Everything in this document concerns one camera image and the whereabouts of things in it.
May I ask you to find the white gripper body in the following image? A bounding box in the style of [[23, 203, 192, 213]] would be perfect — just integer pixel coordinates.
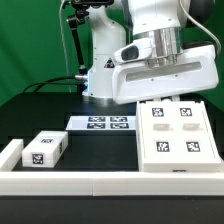
[[112, 45, 219, 104]]

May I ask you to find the white cabinet body box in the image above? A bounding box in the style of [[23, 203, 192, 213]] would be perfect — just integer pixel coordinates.
[[136, 101, 218, 172]]

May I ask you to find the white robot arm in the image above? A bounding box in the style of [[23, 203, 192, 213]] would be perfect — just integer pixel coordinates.
[[70, 0, 221, 104]]

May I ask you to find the white cabinet top block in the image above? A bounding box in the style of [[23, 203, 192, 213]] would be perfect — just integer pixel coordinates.
[[22, 131, 68, 168]]

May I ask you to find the white marker tag sheet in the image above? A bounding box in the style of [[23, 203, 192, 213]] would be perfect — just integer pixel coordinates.
[[66, 116, 136, 131]]

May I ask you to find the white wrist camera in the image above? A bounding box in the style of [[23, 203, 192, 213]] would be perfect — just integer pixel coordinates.
[[113, 38, 152, 64]]

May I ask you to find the white right fence wall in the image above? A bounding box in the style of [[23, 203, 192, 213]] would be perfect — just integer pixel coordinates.
[[214, 148, 224, 172]]

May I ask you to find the white fence wall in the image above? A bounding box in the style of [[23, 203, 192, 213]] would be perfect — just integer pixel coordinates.
[[214, 148, 224, 172], [0, 172, 224, 196], [0, 139, 24, 172]]

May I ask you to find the black camera stand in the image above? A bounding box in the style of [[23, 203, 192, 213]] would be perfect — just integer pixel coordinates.
[[67, 0, 114, 94]]

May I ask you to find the black cable bundle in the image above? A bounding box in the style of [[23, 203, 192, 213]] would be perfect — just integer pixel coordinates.
[[22, 75, 88, 94]]

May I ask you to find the white front fence wall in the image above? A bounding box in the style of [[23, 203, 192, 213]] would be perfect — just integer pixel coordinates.
[[0, 172, 224, 196]]

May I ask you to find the white left fence wall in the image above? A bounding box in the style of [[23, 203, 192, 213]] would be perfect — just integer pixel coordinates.
[[0, 139, 24, 172]]

